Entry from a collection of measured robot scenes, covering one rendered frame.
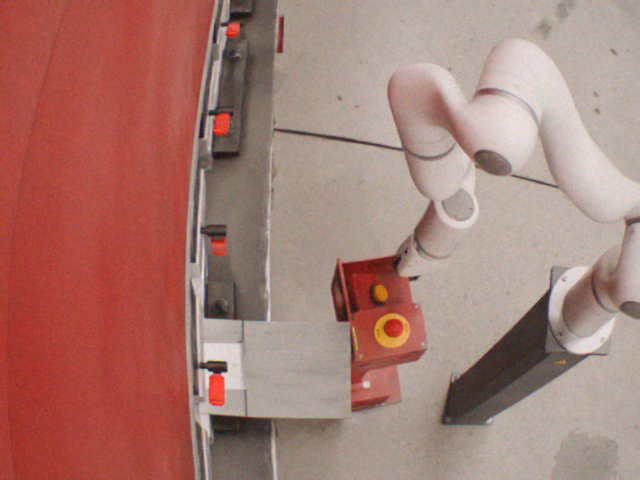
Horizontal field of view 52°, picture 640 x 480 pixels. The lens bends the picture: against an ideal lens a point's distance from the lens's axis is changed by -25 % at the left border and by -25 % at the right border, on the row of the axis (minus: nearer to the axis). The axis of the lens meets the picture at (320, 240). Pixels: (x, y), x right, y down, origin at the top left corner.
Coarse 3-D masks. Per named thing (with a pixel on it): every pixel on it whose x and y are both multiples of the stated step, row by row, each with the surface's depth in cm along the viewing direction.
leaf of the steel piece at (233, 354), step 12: (204, 348) 138; (216, 348) 138; (228, 348) 139; (240, 348) 139; (204, 360) 137; (216, 360) 138; (228, 360) 138; (240, 360) 138; (228, 372) 137; (240, 372) 137; (228, 384) 136; (240, 384) 136
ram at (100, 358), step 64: (128, 0) 45; (192, 0) 84; (64, 64) 31; (128, 64) 49; (192, 64) 95; (64, 128) 33; (128, 128) 53; (192, 128) 104; (64, 192) 34; (128, 192) 55; (192, 192) 110; (64, 256) 35; (128, 256) 56; (64, 320) 34; (128, 320) 54; (64, 384) 33; (128, 384) 52; (64, 448) 31; (128, 448) 48; (192, 448) 93
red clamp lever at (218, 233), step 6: (204, 228) 120; (210, 228) 120; (216, 228) 120; (222, 228) 120; (210, 234) 120; (216, 234) 120; (222, 234) 120; (216, 240) 123; (222, 240) 123; (216, 246) 124; (222, 246) 124; (216, 252) 126; (222, 252) 126
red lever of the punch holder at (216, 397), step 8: (208, 360) 111; (200, 368) 111; (208, 368) 111; (216, 368) 111; (224, 368) 111; (216, 376) 108; (224, 376) 109; (216, 384) 107; (224, 384) 108; (216, 392) 105; (224, 392) 106; (216, 400) 104; (224, 400) 105
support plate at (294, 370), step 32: (224, 320) 141; (256, 352) 139; (288, 352) 139; (320, 352) 140; (256, 384) 137; (288, 384) 137; (320, 384) 137; (256, 416) 134; (288, 416) 135; (320, 416) 135
